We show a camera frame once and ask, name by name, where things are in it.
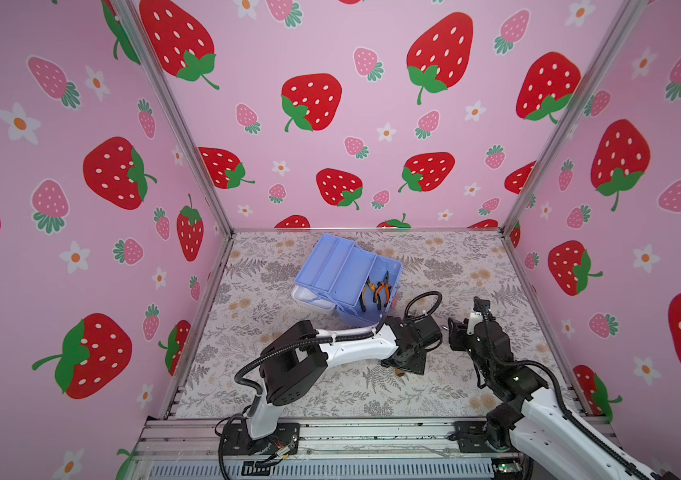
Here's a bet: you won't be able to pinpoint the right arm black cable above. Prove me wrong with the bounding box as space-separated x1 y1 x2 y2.
477 299 666 480

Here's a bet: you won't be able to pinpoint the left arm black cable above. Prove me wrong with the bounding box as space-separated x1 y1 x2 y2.
215 290 444 480

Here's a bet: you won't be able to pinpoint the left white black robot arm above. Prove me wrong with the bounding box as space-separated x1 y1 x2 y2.
234 315 443 441

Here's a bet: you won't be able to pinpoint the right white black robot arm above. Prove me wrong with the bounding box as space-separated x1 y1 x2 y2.
448 297 677 479

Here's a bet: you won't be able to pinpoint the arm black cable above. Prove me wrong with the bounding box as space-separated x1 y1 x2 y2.
215 290 444 480
477 299 666 480

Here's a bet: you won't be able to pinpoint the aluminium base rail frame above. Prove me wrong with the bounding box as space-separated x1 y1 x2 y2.
123 415 636 480

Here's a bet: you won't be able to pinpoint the orange black long-nose pliers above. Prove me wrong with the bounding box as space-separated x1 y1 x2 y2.
374 272 392 311

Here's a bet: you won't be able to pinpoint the blue white plastic toolbox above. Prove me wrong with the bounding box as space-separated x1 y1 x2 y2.
292 234 403 327

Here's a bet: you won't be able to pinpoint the yellow black combination pliers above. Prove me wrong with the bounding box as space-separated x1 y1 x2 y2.
359 278 376 313

